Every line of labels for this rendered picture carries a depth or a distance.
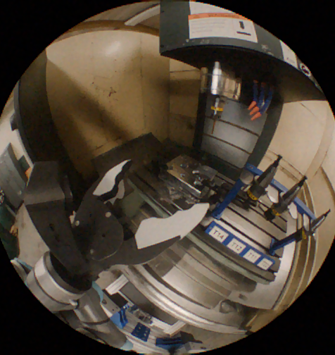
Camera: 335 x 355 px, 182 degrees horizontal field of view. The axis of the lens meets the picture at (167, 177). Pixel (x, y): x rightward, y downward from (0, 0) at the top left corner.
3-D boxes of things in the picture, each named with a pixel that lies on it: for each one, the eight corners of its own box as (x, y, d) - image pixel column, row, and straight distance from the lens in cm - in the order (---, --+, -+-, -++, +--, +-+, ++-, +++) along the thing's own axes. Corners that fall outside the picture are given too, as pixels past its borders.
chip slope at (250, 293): (251, 306, 116) (273, 309, 100) (185, 273, 80) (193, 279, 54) (281, 223, 146) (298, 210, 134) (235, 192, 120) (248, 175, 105)
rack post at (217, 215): (218, 220, 60) (250, 184, 38) (210, 215, 59) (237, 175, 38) (225, 208, 66) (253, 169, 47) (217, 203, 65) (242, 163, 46)
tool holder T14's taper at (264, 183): (267, 181, 40) (278, 165, 37) (268, 190, 36) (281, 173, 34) (256, 175, 38) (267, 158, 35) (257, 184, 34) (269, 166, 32)
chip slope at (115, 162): (126, 215, 92) (113, 198, 71) (99, 177, 139) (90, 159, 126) (188, 165, 128) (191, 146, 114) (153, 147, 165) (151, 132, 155)
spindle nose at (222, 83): (238, 101, 55) (243, 77, 57) (238, 101, 39) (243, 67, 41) (205, 94, 57) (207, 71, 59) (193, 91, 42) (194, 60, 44)
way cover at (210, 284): (213, 307, 93) (223, 314, 80) (121, 229, 88) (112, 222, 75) (238, 274, 95) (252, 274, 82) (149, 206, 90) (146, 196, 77)
